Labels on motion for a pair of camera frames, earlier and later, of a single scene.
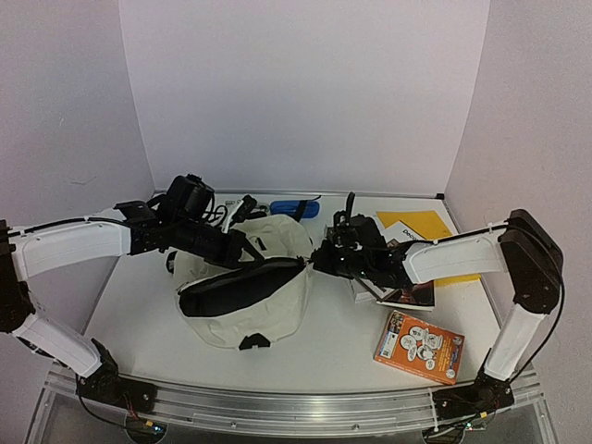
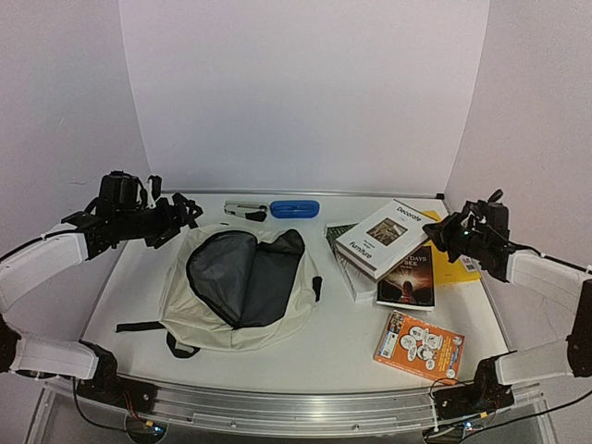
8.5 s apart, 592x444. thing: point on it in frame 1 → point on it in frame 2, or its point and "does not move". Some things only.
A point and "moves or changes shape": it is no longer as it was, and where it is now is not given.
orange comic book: (421, 347) does not move
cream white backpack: (266, 297) moves or changes shape
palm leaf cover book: (369, 240) → (363, 284)
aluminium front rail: (293, 409) does not move
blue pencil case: (290, 208) does not move
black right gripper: (325, 255) → (451, 232)
